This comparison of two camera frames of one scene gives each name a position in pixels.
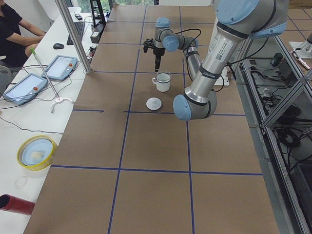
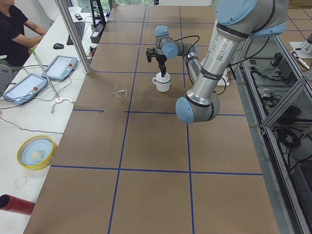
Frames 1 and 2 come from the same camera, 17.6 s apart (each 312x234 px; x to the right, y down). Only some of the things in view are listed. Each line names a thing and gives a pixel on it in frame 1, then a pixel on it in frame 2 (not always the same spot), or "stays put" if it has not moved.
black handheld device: x=78 y=16 stays put
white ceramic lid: x=153 y=104 → x=163 y=79
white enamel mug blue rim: x=162 y=80 stays put
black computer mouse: x=58 y=46 stays put
